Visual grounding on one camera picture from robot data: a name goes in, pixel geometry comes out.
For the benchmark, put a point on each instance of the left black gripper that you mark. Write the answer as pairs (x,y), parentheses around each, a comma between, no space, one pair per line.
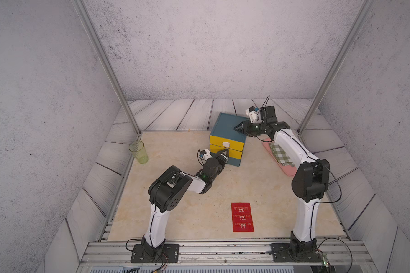
(222,160)

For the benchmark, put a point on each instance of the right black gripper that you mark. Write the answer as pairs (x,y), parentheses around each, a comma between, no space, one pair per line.
(245,129)

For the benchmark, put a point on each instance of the yellow drawer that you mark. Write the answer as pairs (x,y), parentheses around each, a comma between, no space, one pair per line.
(232,153)
(233,144)

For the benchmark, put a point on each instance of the red postcard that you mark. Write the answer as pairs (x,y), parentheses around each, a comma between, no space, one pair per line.
(242,221)

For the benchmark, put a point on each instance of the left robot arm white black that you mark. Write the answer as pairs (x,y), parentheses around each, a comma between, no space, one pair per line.
(166,193)

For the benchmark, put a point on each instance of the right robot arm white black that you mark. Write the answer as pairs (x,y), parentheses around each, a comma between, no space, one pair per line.
(310,182)

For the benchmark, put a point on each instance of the teal drawer cabinet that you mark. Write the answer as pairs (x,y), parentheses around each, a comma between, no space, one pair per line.
(224,126)

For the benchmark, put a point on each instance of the green checkered cloth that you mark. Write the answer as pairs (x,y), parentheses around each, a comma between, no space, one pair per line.
(280,155)

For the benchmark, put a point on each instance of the pink tray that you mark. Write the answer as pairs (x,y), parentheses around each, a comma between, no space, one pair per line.
(288,170)

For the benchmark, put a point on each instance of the green transparent plastic cup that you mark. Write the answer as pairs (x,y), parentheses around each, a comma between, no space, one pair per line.
(138,150)

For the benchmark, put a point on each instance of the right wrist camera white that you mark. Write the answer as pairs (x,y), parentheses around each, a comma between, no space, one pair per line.
(254,115)

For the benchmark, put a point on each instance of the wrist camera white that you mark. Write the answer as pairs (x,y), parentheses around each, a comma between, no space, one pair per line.
(205,154)
(254,115)

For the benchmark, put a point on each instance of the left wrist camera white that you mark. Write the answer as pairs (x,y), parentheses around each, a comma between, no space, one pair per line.
(205,154)

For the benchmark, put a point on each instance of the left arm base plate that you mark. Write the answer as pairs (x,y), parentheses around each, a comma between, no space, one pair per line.
(165,253)

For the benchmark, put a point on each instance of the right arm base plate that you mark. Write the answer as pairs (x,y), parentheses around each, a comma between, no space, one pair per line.
(293,252)

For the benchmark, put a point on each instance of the right aluminium frame post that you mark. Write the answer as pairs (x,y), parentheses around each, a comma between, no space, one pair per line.
(346,45)

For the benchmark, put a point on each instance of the aluminium frame post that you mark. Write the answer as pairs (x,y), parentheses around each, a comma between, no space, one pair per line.
(346,45)
(90,29)

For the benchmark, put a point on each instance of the aluminium front rail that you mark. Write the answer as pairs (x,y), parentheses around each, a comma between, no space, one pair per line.
(229,256)

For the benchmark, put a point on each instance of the left aluminium frame post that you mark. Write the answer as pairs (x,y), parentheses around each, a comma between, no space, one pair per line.
(90,29)

